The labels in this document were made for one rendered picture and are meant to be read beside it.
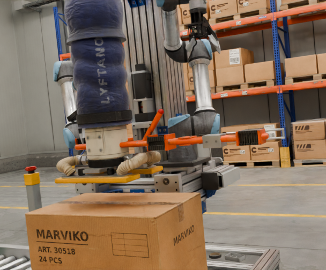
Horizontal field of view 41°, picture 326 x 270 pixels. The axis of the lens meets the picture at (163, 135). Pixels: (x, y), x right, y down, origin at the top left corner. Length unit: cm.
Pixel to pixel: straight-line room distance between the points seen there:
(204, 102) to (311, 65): 658
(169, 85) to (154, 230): 113
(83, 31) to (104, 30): 8
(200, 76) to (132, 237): 103
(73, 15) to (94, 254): 90
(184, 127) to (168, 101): 29
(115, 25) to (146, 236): 80
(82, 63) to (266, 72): 736
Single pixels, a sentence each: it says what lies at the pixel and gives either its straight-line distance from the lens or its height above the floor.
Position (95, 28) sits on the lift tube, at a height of 163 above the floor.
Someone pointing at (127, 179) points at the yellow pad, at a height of 106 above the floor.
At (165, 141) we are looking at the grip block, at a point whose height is 118.
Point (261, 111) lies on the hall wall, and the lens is 1026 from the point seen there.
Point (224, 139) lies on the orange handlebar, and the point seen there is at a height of 118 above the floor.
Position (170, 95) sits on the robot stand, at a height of 139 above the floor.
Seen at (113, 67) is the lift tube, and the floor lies 148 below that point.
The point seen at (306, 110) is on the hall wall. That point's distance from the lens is 1004.
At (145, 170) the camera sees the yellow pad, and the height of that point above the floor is 107.
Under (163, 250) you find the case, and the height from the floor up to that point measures 82.
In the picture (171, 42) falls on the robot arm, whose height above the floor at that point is 164.
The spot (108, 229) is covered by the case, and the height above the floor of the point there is 89.
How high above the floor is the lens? 129
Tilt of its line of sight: 3 degrees down
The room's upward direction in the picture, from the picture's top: 6 degrees counter-clockwise
